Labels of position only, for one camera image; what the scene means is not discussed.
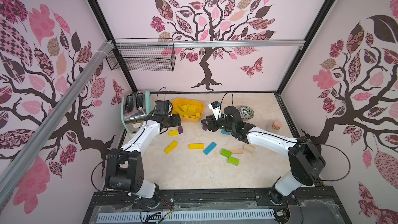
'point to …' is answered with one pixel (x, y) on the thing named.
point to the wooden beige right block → (249, 148)
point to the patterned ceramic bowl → (246, 112)
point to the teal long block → (209, 148)
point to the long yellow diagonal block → (171, 146)
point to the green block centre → (226, 153)
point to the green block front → (233, 160)
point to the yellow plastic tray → (180, 107)
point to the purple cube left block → (180, 129)
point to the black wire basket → (156, 54)
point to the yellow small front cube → (193, 116)
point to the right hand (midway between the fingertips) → (204, 117)
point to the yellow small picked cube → (186, 115)
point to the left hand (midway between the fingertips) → (176, 123)
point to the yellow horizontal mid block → (196, 146)
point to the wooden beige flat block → (237, 151)
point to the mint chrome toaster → (136, 106)
